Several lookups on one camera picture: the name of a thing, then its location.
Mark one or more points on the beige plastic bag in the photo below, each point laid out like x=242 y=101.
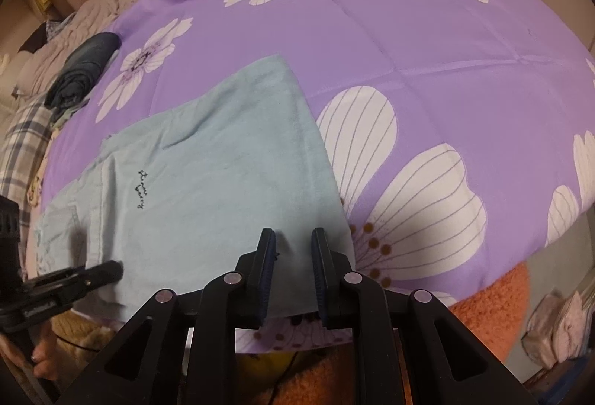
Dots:
x=553 y=326

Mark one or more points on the pinkish grey duvet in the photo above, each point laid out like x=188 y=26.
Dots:
x=93 y=14

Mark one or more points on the light blue strawberry print pants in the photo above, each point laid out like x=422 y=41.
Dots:
x=209 y=172

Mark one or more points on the folded dark blue jeans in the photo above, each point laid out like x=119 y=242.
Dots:
x=83 y=65

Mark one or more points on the purple floral bedsheet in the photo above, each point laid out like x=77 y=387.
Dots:
x=418 y=37

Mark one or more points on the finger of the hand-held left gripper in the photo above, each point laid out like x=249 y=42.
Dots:
x=88 y=277

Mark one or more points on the grey plaid pillow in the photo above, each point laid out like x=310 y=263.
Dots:
x=23 y=144

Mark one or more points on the floral patterned cloth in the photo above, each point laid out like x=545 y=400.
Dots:
x=60 y=26

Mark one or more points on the cartoon print yellow cloth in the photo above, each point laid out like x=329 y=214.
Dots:
x=35 y=193

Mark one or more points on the folded green garment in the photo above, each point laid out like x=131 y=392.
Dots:
x=69 y=114

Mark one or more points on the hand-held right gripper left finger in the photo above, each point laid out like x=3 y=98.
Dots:
x=266 y=275

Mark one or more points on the person's left hand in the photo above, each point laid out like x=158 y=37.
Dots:
x=46 y=358

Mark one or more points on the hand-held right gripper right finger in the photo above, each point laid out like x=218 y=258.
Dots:
x=320 y=275

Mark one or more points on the orange fluffy rug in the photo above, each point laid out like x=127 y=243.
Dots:
x=488 y=298

